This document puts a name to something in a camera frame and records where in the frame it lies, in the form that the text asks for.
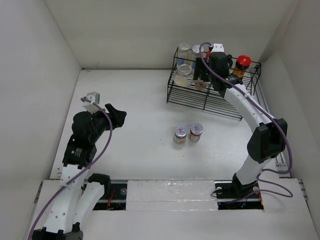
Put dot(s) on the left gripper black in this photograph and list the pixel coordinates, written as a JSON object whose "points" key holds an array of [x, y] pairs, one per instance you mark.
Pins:
{"points": [[117, 116]]}

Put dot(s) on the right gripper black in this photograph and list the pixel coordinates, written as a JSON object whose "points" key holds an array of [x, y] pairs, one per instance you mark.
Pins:
{"points": [[200, 65]]}

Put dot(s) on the black cap spice bottle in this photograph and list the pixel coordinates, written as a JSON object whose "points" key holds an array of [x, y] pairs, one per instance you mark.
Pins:
{"points": [[200, 85]]}

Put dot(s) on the clear glass jar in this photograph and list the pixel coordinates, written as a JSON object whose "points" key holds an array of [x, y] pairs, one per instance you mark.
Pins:
{"points": [[183, 76]]}

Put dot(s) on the tall jar blue label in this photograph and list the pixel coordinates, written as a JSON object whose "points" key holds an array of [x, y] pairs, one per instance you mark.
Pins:
{"points": [[195, 53], [183, 53]]}

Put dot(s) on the red lid dark sauce jar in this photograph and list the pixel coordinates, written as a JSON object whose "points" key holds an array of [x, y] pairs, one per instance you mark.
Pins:
{"points": [[208, 53]]}

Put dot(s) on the red lid sauce jar front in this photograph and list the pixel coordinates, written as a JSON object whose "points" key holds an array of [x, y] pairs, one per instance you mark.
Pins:
{"points": [[241, 65]]}

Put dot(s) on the silver lid jar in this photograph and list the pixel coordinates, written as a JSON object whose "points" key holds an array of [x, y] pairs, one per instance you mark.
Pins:
{"points": [[195, 132], [180, 134]]}

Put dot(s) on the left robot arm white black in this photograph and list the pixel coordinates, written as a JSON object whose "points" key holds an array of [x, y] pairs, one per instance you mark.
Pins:
{"points": [[63, 216]]}

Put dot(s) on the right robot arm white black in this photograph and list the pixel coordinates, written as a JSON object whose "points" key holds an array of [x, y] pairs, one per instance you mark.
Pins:
{"points": [[269, 135]]}

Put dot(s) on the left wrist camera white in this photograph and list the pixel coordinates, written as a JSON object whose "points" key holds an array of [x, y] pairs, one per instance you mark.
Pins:
{"points": [[93, 97]]}

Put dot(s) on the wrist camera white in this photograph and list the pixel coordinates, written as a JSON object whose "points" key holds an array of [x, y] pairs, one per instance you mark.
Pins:
{"points": [[216, 47], [93, 97]]}

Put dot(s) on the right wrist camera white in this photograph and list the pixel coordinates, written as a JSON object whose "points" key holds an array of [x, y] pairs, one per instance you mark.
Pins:
{"points": [[216, 47]]}

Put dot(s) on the right side metal rail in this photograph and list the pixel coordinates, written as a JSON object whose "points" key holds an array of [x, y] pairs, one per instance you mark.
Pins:
{"points": [[264, 95]]}

